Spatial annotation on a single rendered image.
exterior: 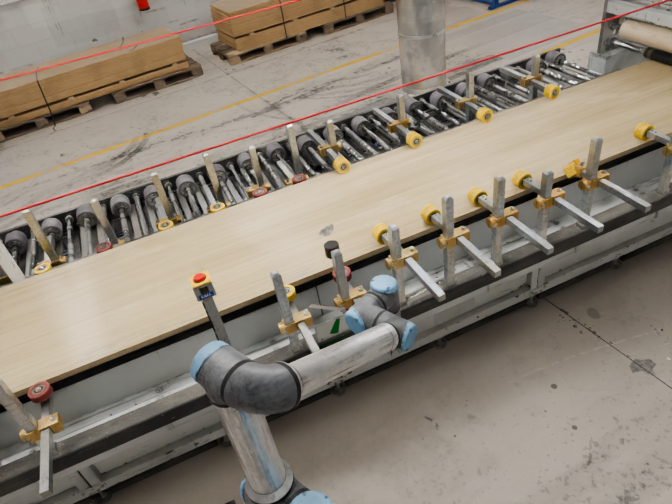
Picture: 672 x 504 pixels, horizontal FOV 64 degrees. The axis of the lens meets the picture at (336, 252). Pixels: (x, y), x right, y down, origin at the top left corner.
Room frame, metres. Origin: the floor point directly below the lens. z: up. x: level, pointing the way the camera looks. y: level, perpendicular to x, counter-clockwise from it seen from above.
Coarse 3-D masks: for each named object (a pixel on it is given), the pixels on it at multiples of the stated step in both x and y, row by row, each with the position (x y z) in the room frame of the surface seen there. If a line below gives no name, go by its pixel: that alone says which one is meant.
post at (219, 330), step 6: (204, 300) 1.47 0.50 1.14; (210, 300) 1.48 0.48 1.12; (204, 306) 1.49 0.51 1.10; (210, 306) 1.48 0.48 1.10; (210, 312) 1.48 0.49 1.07; (216, 312) 1.48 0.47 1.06; (216, 318) 1.48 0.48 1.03; (216, 324) 1.48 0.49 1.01; (222, 324) 1.48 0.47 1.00; (216, 330) 1.47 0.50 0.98; (222, 330) 1.48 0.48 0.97; (216, 336) 1.49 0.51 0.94; (222, 336) 1.48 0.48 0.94; (228, 342) 1.48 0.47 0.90
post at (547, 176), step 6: (546, 174) 1.92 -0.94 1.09; (552, 174) 1.92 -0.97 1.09; (546, 180) 1.91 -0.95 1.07; (552, 180) 1.92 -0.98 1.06; (540, 186) 1.94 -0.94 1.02; (546, 186) 1.91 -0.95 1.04; (540, 192) 1.94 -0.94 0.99; (546, 192) 1.91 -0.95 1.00; (546, 198) 1.91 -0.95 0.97; (540, 210) 1.93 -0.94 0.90; (546, 210) 1.91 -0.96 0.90; (540, 216) 1.92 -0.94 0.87; (546, 216) 1.92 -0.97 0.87; (540, 222) 1.92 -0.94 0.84; (546, 222) 1.92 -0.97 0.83; (540, 228) 1.92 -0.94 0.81; (546, 228) 1.92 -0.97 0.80; (540, 234) 1.91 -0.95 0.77; (546, 234) 1.92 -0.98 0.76
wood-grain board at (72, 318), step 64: (512, 128) 2.72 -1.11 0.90; (576, 128) 2.58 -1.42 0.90; (320, 192) 2.43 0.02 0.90; (384, 192) 2.31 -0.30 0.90; (448, 192) 2.21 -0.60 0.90; (512, 192) 2.10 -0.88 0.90; (128, 256) 2.18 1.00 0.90; (192, 256) 2.08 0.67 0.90; (256, 256) 1.98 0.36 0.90; (320, 256) 1.90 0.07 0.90; (0, 320) 1.87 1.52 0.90; (64, 320) 1.79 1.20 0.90; (128, 320) 1.71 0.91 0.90; (192, 320) 1.64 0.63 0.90
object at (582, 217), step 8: (528, 184) 2.07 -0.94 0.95; (536, 184) 2.05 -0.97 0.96; (536, 192) 2.02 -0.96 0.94; (560, 200) 1.89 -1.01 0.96; (560, 208) 1.87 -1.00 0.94; (568, 208) 1.83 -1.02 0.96; (576, 208) 1.82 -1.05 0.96; (576, 216) 1.78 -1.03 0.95; (584, 216) 1.75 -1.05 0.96; (584, 224) 1.73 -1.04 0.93; (592, 224) 1.70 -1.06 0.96; (600, 224) 1.68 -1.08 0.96
